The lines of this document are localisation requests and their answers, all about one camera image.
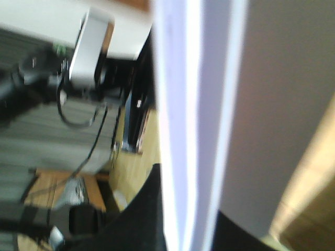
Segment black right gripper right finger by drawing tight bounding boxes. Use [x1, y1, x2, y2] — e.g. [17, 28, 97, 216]
[210, 211, 274, 251]

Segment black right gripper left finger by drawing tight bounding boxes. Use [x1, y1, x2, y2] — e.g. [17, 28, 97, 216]
[64, 164, 167, 250]

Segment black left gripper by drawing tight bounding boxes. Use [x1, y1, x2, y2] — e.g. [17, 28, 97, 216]
[88, 56, 136, 104]

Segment white paper sheets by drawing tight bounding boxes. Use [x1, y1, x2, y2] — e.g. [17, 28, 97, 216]
[151, 1, 334, 250]

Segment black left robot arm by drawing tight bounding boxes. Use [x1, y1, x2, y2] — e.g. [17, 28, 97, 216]
[1, 48, 136, 123]

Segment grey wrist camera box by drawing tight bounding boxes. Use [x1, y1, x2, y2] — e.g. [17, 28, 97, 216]
[69, 8, 114, 89]

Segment black camera cable loop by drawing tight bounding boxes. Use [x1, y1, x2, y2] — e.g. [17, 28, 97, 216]
[57, 52, 108, 129]

